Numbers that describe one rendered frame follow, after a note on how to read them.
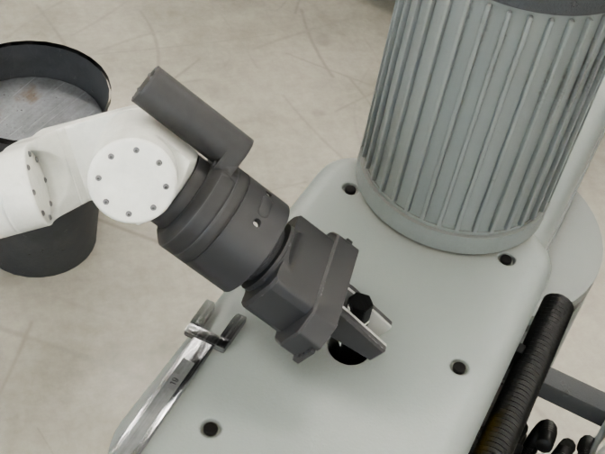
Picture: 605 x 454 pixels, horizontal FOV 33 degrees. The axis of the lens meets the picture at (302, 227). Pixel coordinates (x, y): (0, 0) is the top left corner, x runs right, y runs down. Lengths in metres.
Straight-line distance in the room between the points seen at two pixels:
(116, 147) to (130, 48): 3.64
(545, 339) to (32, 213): 0.54
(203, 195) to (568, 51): 0.32
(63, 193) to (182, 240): 0.11
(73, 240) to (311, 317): 2.59
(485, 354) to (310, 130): 3.18
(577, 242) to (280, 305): 0.82
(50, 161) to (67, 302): 2.54
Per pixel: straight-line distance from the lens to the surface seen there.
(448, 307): 0.96
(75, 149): 0.85
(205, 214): 0.78
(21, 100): 3.31
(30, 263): 3.40
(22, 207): 0.80
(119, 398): 3.15
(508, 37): 0.85
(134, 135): 0.76
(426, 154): 0.94
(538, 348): 1.07
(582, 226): 1.60
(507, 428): 1.00
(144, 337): 3.29
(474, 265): 1.00
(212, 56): 4.38
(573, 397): 1.28
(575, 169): 1.40
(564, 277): 1.51
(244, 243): 0.79
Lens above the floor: 2.59
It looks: 45 degrees down
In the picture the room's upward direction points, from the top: 11 degrees clockwise
